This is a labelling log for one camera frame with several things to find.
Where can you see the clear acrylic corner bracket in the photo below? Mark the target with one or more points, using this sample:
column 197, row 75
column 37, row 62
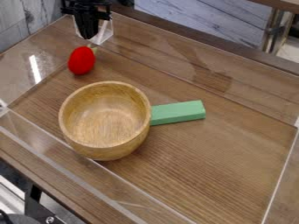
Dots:
column 105, row 31

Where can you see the wooden bowl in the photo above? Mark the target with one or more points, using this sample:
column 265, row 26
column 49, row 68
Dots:
column 105, row 120

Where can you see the green rectangular block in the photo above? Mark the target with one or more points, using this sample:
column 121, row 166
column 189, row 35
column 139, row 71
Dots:
column 178, row 112

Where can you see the red felt strawberry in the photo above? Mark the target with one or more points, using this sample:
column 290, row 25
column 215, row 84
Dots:
column 82, row 60

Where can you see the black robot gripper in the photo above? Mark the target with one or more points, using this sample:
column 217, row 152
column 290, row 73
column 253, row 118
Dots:
column 87, row 11

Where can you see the black table leg clamp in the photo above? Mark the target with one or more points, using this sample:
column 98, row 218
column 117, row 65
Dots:
column 35, row 210

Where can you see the wooden furniture frame background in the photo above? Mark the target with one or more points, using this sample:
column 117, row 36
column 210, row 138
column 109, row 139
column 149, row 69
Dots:
column 285, row 9

